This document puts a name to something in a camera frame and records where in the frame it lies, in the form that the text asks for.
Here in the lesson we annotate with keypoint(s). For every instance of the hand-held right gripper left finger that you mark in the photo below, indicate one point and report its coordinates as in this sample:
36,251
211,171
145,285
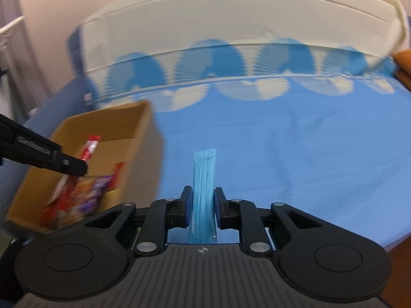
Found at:
188,205

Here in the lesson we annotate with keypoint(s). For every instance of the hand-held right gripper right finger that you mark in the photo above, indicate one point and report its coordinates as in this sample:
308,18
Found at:
219,205

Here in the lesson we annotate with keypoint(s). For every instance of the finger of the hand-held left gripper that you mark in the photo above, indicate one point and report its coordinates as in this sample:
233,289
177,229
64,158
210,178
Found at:
72,165

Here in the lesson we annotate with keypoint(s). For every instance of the red stick packet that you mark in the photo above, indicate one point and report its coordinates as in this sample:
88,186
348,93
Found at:
88,150

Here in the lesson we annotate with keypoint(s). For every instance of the blue stick packet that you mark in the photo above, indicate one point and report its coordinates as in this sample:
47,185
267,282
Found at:
204,179

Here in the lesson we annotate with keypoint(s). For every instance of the cardboard box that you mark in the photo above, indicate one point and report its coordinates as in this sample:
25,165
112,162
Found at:
106,125

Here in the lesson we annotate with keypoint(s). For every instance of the blue fan-print blanket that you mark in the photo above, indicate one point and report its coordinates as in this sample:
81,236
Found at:
289,150

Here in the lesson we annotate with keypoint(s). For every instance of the white rack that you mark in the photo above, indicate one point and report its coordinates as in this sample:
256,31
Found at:
11,32

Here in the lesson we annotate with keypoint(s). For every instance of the cream headboard cushion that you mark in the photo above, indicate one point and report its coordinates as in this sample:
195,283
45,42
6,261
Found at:
224,19

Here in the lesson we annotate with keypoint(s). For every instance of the orange pillow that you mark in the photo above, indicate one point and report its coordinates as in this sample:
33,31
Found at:
404,80
404,59

